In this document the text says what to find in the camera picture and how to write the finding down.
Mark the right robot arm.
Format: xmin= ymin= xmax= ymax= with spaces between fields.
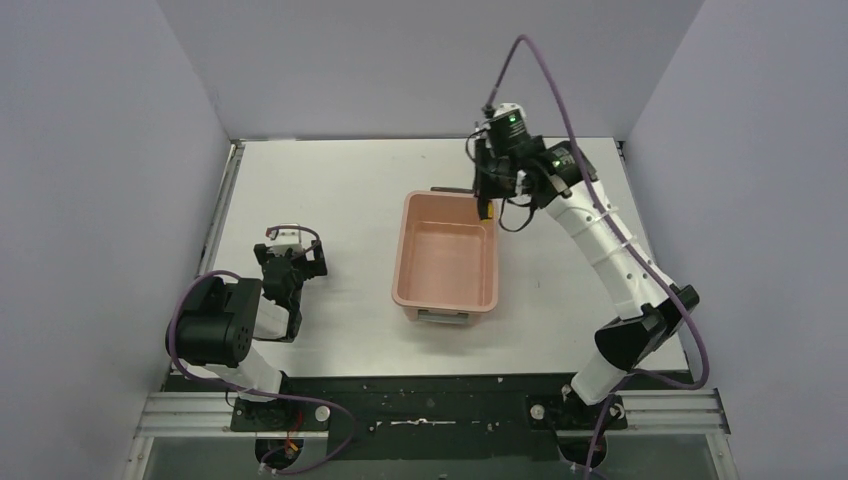
xmin=467 ymin=106 xmax=699 ymax=405

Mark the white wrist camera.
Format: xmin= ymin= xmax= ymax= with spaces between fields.
xmin=266 ymin=225 xmax=304 ymax=256
xmin=490 ymin=103 xmax=525 ymax=122

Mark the aluminium front rail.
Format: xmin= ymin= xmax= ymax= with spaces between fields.
xmin=135 ymin=390 xmax=730 ymax=439

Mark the purple cable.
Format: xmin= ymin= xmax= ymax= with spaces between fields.
xmin=168 ymin=224 xmax=357 ymax=477
xmin=483 ymin=34 xmax=710 ymax=480

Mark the pink plastic bin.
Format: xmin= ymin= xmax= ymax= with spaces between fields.
xmin=391 ymin=187 xmax=499 ymax=325

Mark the aluminium rail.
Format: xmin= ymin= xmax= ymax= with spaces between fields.
xmin=196 ymin=140 xmax=245 ymax=275
xmin=135 ymin=390 xmax=730 ymax=439

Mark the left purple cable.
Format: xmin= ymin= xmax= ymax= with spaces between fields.
xmin=168 ymin=224 xmax=357 ymax=477

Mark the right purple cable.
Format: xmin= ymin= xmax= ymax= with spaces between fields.
xmin=483 ymin=34 xmax=710 ymax=480

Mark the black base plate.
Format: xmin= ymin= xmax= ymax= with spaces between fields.
xmin=139 ymin=373 xmax=718 ymax=460

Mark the left side aluminium rail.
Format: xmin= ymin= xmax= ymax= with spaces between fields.
xmin=196 ymin=140 xmax=245 ymax=275

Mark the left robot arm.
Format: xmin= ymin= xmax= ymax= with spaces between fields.
xmin=165 ymin=239 xmax=328 ymax=403

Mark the black yellow screwdriver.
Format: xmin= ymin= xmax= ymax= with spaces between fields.
xmin=478 ymin=201 xmax=494 ymax=222

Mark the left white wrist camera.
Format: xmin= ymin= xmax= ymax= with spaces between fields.
xmin=266 ymin=225 xmax=304 ymax=256

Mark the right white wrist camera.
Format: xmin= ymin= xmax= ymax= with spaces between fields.
xmin=490 ymin=103 xmax=525 ymax=122

